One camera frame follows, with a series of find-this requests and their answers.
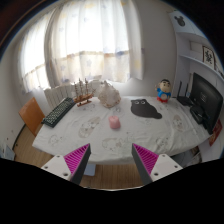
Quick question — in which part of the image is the black keyboard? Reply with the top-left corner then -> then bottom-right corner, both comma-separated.
41,97 -> 77,129

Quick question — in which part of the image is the white printed tablecloth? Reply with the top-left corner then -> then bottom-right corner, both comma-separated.
32,95 -> 212,165

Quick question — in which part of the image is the small black box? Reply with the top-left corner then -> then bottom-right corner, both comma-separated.
189,104 -> 206,125

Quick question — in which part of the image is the black router with antennas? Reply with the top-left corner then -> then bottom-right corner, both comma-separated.
175,80 -> 195,108

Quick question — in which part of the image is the white star-print curtain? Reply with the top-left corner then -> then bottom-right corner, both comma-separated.
20,0 -> 144,94

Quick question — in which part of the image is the red booklet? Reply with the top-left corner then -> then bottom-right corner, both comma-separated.
208,119 -> 223,147

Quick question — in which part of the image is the white shelf unit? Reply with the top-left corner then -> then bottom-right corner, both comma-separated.
168,9 -> 224,101

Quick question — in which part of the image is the large white conch shell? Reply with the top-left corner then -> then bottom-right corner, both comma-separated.
97,80 -> 122,109

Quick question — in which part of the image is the black cat-shaped mouse pad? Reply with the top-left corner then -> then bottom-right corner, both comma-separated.
130,98 -> 163,120

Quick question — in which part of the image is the cartoon boy figurine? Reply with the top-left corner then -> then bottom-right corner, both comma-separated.
154,78 -> 173,104

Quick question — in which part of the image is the black monitor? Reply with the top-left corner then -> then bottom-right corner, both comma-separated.
189,72 -> 224,135

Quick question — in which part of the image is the wooden model sailing ship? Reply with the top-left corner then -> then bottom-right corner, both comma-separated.
73,77 -> 95,108

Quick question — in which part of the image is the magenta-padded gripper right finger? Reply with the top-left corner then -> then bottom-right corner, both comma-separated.
131,143 -> 184,186

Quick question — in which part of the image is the pink computer mouse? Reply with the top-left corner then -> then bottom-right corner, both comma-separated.
108,115 -> 121,130

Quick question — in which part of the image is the orange wooden chair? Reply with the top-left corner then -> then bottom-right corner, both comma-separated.
18,96 -> 46,137

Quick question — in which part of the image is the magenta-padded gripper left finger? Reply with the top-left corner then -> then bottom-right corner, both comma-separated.
40,143 -> 92,185

